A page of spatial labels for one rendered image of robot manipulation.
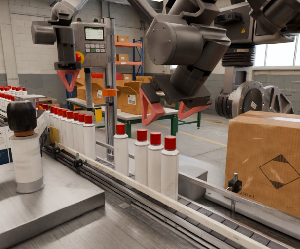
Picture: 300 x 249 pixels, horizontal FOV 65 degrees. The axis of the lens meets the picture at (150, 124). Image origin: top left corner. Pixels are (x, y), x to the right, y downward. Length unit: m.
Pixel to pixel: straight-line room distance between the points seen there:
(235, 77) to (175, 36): 0.75
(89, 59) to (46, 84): 7.64
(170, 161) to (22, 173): 0.48
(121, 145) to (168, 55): 0.56
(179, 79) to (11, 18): 8.31
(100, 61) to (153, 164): 0.57
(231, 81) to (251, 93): 0.09
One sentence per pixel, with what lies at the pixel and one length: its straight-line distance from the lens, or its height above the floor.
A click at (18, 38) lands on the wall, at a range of 8.67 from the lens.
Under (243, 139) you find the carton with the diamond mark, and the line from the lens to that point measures 0.79.
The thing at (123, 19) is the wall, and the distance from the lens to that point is 9.98.
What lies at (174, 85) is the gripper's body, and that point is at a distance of 0.42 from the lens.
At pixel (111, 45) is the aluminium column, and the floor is 1.39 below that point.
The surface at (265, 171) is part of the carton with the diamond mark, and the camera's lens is 0.80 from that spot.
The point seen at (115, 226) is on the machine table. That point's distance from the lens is 0.75.
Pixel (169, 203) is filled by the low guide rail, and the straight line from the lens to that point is 0.70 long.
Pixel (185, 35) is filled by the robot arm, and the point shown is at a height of 1.32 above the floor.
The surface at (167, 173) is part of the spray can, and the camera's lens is 0.70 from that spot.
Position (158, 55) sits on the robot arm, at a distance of 0.34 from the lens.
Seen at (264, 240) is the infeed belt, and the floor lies 0.88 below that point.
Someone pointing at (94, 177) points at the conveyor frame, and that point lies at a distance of 0.99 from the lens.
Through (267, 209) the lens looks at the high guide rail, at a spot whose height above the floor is 0.96.
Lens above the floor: 1.27
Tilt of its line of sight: 13 degrees down
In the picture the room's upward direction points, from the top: straight up
